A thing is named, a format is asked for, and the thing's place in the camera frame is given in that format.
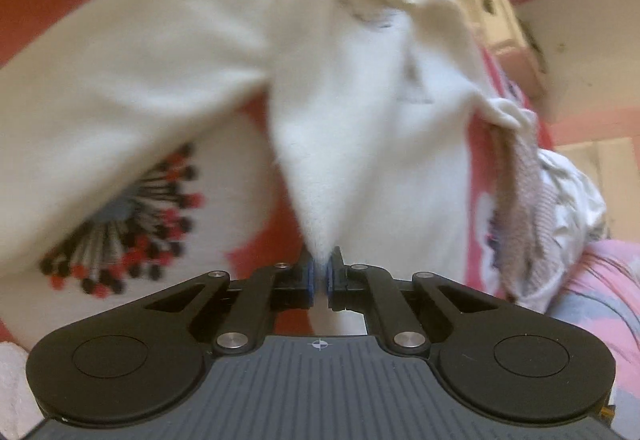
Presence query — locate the cream wooden panel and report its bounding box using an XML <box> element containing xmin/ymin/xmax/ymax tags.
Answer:
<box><xmin>555</xmin><ymin>136</ymin><xmax>640</xmax><ymax>241</ymax></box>

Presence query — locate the white fleece sweater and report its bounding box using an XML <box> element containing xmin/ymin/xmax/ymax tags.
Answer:
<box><xmin>0</xmin><ymin>0</ymin><xmax>541</xmax><ymax>286</ymax></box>

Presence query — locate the pink printed quilt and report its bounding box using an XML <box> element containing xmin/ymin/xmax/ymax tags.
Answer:
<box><xmin>550</xmin><ymin>240</ymin><xmax>640</xmax><ymax>421</ymax></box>

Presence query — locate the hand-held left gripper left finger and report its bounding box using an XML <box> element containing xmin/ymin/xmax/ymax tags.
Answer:
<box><xmin>142</xmin><ymin>260</ymin><xmax>317</xmax><ymax>356</ymax></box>

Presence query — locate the pinkish dotted knit garment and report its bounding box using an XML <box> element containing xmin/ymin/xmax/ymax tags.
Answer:
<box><xmin>487</xmin><ymin>120</ymin><xmax>556</xmax><ymax>306</ymax></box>

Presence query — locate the white ruffled garment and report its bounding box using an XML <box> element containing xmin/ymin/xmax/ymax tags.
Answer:
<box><xmin>520</xmin><ymin>147</ymin><xmax>608</xmax><ymax>316</ymax></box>

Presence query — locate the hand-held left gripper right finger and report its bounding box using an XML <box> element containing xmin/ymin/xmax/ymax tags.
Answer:
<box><xmin>325</xmin><ymin>246</ymin><xmax>501</xmax><ymax>357</ymax></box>

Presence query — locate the cream nightstand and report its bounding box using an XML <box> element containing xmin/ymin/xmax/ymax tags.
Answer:
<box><xmin>440</xmin><ymin>0</ymin><xmax>551</xmax><ymax>106</ymax></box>

